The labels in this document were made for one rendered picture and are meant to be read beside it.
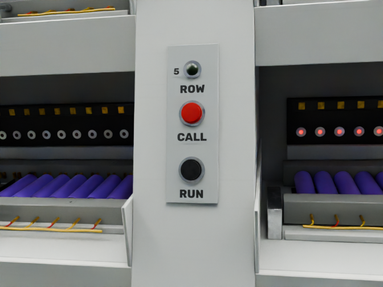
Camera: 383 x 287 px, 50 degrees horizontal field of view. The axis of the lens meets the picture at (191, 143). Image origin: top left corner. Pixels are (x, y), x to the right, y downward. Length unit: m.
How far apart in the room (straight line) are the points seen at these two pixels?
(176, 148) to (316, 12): 0.15
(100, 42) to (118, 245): 0.17
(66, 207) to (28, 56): 0.14
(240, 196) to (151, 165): 0.07
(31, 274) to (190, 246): 0.14
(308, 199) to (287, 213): 0.02
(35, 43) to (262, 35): 0.19
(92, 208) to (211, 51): 0.18
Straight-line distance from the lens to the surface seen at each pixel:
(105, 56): 0.36
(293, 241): 0.36
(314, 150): 0.48
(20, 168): 0.55
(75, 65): 0.37
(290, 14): 0.33
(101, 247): 0.37
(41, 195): 0.45
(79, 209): 0.39
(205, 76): 0.32
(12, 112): 0.56
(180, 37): 0.33
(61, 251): 0.37
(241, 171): 0.31
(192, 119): 0.31
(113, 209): 0.38
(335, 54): 0.34
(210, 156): 0.31
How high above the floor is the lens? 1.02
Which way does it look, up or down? 4 degrees up
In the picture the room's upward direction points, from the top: straight up
